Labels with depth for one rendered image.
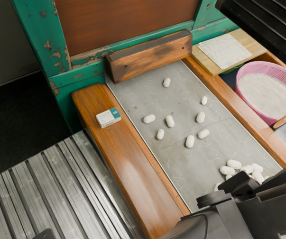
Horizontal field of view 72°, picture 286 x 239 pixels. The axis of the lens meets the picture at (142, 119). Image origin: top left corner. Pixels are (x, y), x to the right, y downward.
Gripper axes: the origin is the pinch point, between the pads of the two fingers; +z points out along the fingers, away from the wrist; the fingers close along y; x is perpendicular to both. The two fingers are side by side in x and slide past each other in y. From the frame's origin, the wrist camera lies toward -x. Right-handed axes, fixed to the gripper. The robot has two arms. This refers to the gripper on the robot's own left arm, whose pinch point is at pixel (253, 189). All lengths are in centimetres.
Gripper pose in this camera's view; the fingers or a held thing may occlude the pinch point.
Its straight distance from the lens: 52.9
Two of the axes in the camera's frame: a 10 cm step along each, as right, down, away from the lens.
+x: -6.3, 6.5, 4.3
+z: 5.8, 0.2, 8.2
